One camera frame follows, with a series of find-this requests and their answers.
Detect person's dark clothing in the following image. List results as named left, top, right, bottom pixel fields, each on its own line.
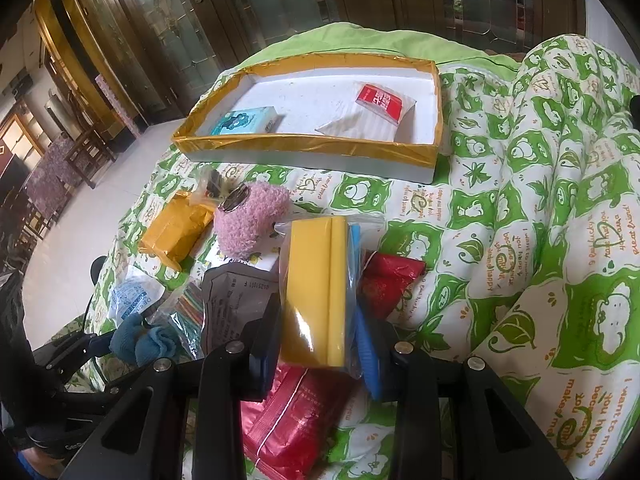
left=0, top=255, right=66, bottom=480

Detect teal tissue pack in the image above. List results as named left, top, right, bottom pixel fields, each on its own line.
left=209, top=106, right=286, bottom=137

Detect white foam tray yellow tape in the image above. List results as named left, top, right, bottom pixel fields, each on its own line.
left=171, top=52, right=443, bottom=184

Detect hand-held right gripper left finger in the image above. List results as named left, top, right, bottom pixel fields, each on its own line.
left=67, top=292, right=283, bottom=480

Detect wooden glass door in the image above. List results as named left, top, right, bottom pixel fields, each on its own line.
left=430, top=0, right=588, bottom=56
left=75, top=0, right=211, bottom=126
left=200, top=0, right=331, bottom=68

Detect small clear bag dark item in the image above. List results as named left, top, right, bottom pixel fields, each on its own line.
left=192, top=167, right=228, bottom=207

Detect dark red shiny packet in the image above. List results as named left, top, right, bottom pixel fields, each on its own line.
left=360, top=251, right=427, bottom=321

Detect red packet white print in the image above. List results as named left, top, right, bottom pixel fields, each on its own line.
left=240, top=362, right=353, bottom=480

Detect white packet red label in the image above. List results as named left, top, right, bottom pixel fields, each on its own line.
left=315, top=81, right=418, bottom=142

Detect wooden chair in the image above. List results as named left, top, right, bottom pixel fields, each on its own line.
left=65, top=125, right=118, bottom=191

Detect green white printed blanket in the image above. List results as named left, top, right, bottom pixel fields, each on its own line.
left=97, top=22, right=640, bottom=480

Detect clear bag yellow blue sponges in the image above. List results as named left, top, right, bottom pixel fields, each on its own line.
left=272, top=212, right=386, bottom=381

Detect golden door frame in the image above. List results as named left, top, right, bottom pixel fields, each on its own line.
left=30, top=0, right=146, bottom=126

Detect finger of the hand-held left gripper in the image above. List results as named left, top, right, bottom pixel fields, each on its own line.
left=32, top=332, right=118, bottom=371

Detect white pink printed carton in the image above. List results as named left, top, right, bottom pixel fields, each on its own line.
left=92, top=72, right=138, bottom=133

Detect white blue printed packet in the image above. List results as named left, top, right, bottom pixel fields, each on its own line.
left=107, top=274, right=163, bottom=333

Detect blue knitted cloth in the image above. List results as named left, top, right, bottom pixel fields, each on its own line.
left=110, top=314, right=177, bottom=366

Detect clear bag colourful bands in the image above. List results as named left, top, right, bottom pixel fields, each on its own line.
left=150, top=282, right=206, bottom=361

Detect yellow packet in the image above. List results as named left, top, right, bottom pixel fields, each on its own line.
left=138, top=191, right=216, bottom=269

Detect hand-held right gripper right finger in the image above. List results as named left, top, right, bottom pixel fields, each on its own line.
left=357, top=310, right=576, bottom=480

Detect pink plush pouch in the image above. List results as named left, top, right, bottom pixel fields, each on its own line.
left=214, top=182, right=293, bottom=261

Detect purple patterned tablecloth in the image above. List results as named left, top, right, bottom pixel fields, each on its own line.
left=22, top=132, right=83, bottom=221

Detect white blue printed packets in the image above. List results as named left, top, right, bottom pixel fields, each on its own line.
left=200, top=263, right=281, bottom=361

